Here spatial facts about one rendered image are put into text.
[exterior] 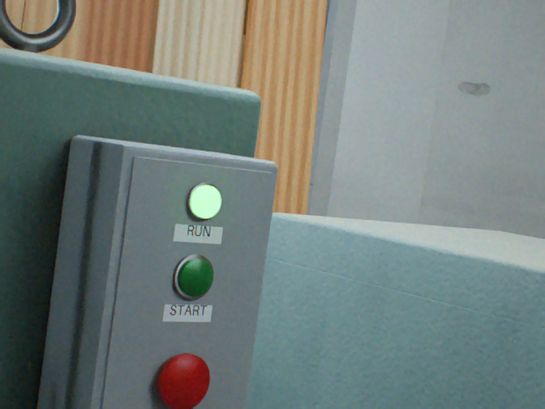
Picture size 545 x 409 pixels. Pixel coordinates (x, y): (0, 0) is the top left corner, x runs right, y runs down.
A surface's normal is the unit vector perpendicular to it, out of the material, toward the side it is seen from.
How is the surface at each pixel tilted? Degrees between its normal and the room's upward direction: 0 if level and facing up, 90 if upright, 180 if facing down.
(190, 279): 91
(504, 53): 90
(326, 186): 90
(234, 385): 90
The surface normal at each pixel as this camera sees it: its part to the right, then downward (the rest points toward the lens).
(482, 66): -0.74, -0.07
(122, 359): 0.61, 0.12
